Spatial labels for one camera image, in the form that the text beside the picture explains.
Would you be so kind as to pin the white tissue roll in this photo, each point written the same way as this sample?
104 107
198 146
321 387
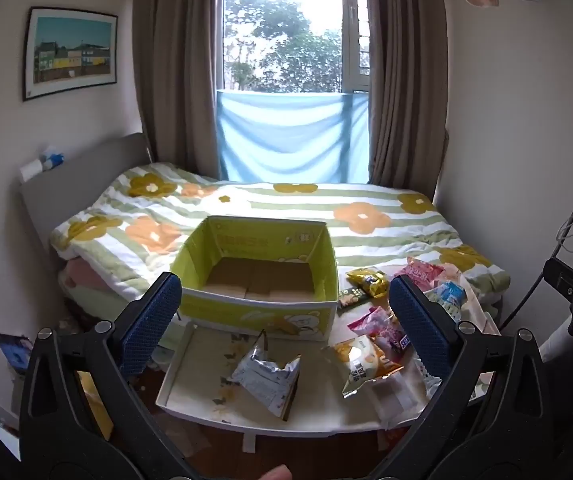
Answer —
30 170

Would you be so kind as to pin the person's left hand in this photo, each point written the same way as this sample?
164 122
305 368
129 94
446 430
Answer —
276 473

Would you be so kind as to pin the pink striped snack packet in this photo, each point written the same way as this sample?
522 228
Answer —
419 274

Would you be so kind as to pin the gold snack packet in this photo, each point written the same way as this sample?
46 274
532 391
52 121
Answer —
369 282

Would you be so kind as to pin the pink folded blanket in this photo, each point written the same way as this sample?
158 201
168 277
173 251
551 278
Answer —
86 275

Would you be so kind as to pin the brown curtain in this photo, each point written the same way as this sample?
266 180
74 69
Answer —
176 60
406 85

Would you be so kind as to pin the window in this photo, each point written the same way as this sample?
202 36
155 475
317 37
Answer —
286 25

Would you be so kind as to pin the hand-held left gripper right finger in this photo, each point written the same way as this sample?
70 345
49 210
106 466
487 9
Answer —
416 320

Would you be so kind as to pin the floral striped quilt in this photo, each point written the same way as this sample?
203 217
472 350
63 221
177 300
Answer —
266 200

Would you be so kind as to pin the chocolate bar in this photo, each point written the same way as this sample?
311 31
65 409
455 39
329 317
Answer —
404 343

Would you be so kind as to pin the yellow flat object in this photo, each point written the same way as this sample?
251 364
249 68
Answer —
96 405

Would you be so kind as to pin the grey bed headboard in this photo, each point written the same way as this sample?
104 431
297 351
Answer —
71 180

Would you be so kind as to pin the blue and white bottle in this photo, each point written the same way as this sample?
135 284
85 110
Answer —
54 159

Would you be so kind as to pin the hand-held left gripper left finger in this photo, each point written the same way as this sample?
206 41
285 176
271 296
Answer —
149 325

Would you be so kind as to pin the torn silver snack packet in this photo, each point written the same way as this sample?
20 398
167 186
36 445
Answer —
266 382

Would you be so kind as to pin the framed landscape picture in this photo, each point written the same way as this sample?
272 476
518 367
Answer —
71 52

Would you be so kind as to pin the green cardboard box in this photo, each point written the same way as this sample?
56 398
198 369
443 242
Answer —
261 265

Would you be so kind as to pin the dark green biscuit packet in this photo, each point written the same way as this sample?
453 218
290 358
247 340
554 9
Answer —
352 298

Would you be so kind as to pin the blue photo book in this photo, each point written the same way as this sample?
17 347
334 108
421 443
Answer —
14 352

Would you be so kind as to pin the light blue cloth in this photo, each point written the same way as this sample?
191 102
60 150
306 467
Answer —
291 135

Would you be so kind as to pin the yellow snack packet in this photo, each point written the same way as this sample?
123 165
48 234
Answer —
359 365

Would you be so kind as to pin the blue snack packet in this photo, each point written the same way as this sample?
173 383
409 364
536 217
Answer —
447 296

